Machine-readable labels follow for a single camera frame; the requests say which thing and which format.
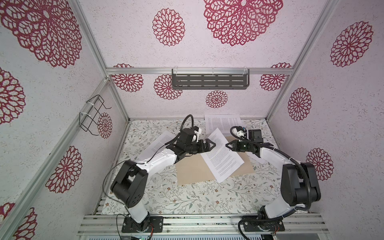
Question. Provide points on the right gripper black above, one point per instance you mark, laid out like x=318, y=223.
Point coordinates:
x=234, y=147

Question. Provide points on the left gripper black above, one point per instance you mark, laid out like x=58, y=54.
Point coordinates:
x=202, y=148

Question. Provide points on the printed paper sheet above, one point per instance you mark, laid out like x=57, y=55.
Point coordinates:
x=221, y=161
x=155, y=147

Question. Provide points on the beige file folder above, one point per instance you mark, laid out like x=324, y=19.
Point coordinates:
x=195, y=170

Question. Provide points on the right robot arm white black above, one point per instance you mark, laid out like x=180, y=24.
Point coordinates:
x=299, y=184

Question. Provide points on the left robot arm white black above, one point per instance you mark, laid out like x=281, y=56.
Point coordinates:
x=130, y=182

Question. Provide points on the printed paper sheet back wall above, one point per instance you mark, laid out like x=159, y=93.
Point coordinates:
x=222, y=122

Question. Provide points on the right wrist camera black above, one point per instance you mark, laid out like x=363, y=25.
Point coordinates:
x=255, y=136

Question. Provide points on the grey metal wall shelf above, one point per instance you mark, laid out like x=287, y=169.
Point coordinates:
x=210, y=79

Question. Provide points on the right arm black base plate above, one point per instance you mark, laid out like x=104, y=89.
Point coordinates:
x=254, y=224

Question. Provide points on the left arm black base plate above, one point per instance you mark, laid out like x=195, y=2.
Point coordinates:
x=148, y=225

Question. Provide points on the black wire wall rack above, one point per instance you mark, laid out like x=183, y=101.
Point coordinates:
x=88, y=117

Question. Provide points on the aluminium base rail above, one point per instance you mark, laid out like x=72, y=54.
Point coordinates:
x=226, y=224

